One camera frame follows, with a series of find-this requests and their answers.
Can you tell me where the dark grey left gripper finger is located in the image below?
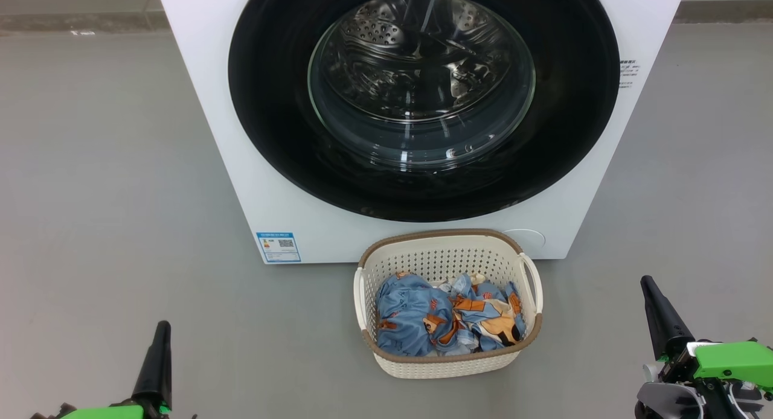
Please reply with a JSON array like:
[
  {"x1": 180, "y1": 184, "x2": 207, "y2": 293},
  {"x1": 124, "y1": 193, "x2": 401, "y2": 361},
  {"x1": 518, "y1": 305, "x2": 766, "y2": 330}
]
[{"x1": 132, "y1": 321, "x2": 173, "y2": 408}]

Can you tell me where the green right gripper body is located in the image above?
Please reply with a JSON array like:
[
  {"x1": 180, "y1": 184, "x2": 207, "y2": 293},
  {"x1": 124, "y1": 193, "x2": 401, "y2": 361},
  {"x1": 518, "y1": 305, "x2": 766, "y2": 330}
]
[{"x1": 634, "y1": 339, "x2": 773, "y2": 419}]

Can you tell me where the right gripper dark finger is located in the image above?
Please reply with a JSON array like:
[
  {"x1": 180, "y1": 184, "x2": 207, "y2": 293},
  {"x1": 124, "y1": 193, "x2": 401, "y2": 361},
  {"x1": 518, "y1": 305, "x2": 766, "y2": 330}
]
[{"x1": 640, "y1": 275, "x2": 696, "y2": 360}]

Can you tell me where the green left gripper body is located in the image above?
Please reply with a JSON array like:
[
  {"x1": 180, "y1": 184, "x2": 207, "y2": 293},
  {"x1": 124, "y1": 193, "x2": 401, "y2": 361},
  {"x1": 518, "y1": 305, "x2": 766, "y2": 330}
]
[{"x1": 60, "y1": 405, "x2": 173, "y2": 419}]

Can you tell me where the blue garment large cream print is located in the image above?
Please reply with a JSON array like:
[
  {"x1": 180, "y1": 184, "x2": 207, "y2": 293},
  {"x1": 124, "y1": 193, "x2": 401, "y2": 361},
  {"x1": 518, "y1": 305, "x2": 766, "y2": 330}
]
[{"x1": 435, "y1": 273, "x2": 526, "y2": 354}]

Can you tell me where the black round glass washer door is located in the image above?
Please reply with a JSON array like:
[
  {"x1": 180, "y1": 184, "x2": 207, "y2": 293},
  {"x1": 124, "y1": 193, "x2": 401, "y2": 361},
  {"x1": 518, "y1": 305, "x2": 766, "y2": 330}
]
[{"x1": 228, "y1": 0, "x2": 621, "y2": 222}]

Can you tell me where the white front-load washing machine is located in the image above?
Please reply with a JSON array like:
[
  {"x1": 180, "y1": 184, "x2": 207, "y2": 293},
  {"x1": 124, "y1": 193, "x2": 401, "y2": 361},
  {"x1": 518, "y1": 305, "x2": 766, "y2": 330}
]
[{"x1": 156, "y1": 0, "x2": 689, "y2": 266}]

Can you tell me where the stainless steel washing machine drum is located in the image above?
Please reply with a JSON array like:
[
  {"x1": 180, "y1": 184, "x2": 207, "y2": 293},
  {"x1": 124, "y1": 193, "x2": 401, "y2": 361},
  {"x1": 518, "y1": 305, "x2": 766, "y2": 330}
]
[{"x1": 311, "y1": 0, "x2": 536, "y2": 166}]

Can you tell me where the round white drain filter cover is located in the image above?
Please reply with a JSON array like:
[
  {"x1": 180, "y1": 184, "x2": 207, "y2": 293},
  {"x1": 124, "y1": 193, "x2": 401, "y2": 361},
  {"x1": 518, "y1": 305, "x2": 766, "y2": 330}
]
[{"x1": 502, "y1": 228, "x2": 546, "y2": 251}]

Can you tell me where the blue energy label sticker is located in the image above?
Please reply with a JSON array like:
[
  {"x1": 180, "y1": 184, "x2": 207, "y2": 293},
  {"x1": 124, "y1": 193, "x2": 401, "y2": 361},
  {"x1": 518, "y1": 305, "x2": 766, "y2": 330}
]
[{"x1": 255, "y1": 231, "x2": 301, "y2": 264}]

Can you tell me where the cream perforated laundry basket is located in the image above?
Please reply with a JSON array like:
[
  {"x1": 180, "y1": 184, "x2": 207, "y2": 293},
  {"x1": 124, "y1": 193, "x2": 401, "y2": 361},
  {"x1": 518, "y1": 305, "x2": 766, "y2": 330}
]
[{"x1": 354, "y1": 229, "x2": 543, "y2": 379}]

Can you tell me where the black text instruction sticker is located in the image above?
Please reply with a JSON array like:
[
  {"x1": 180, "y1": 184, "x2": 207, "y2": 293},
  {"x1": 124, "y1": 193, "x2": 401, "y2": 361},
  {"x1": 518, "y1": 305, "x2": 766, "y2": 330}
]
[{"x1": 617, "y1": 59, "x2": 643, "y2": 89}]

